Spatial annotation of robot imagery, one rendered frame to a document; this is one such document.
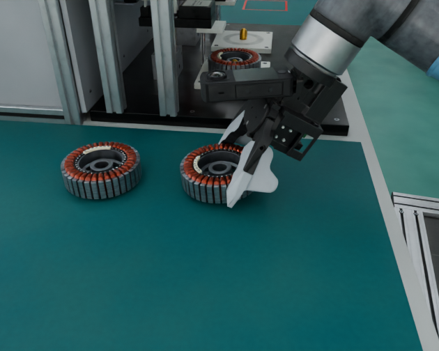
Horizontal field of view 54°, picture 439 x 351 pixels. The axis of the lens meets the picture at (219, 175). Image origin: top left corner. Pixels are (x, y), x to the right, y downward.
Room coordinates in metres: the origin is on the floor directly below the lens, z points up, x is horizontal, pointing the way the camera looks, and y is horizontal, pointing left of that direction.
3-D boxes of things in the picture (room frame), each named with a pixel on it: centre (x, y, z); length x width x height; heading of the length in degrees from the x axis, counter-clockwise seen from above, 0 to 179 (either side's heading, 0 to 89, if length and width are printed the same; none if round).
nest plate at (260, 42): (1.13, -0.06, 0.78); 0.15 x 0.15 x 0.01; 83
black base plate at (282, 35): (1.01, -0.03, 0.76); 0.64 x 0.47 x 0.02; 173
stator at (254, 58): (0.89, -0.03, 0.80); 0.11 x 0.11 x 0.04
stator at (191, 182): (0.51, 0.00, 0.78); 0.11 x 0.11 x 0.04
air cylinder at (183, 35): (1.14, 0.08, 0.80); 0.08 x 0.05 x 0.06; 173
